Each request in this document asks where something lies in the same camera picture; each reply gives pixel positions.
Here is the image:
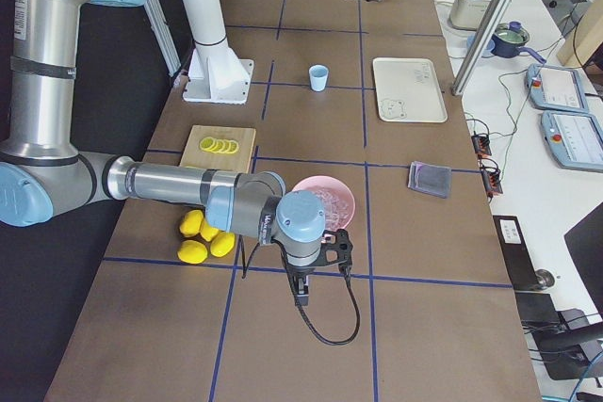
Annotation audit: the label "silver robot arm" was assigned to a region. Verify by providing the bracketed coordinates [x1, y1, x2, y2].
[1, 0, 327, 297]

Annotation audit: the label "pile of ice cubes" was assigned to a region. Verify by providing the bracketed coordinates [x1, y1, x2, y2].
[316, 187, 354, 231]

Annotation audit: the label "light blue plastic cup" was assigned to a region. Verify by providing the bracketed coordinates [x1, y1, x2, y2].
[308, 64, 329, 92]

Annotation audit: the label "yellow lemon middle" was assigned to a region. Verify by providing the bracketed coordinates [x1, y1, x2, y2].
[210, 232, 236, 258]

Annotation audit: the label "yellow lemon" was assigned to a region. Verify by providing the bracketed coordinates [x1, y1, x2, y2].
[177, 240, 209, 265]
[210, 232, 236, 258]
[199, 218, 221, 242]
[179, 209, 204, 238]

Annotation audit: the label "pink bowl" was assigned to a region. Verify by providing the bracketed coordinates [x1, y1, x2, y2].
[293, 175, 355, 216]

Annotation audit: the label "cream bear serving tray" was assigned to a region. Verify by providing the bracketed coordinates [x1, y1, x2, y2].
[372, 57, 448, 123]

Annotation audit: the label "yellow lemon top right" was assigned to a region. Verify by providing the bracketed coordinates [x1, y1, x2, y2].
[199, 218, 221, 242]

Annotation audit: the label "yellow lemon bottom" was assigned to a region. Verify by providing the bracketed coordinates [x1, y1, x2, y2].
[177, 240, 209, 265]

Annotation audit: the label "yellow lemon top left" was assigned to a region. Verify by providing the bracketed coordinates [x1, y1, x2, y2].
[179, 209, 204, 238]

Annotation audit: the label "blue bowl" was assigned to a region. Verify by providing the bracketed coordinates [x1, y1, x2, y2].
[465, 34, 496, 58]

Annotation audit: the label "blue saucepan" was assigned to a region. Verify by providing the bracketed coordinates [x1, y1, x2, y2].
[492, 21, 546, 64]

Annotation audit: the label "wooden cutting board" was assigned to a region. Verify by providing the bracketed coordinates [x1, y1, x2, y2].
[180, 125, 256, 172]

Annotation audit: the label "lemon slices row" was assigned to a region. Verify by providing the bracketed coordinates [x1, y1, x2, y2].
[199, 137, 239, 154]

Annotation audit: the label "grey folded cloth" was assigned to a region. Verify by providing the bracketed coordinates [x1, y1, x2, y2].
[417, 162, 452, 199]

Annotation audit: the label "teach pendant far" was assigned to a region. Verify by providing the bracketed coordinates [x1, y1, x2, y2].
[526, 63, 589, 113]

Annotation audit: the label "teach pendant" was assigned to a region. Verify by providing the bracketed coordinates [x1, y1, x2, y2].
[541, 110, 602, 172]
[526, 63, 589, 113]

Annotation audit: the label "teach pendant near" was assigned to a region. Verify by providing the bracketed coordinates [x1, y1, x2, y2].
[541, 110, 602, 172]

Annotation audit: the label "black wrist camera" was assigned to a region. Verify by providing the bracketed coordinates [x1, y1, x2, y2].
[318, 229, 353, 277]

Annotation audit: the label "aluminium frame post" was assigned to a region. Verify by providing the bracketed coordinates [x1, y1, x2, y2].
[451, 0, 511, 96]

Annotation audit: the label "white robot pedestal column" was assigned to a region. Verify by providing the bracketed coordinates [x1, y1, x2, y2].
[183, 0, 254, 105]

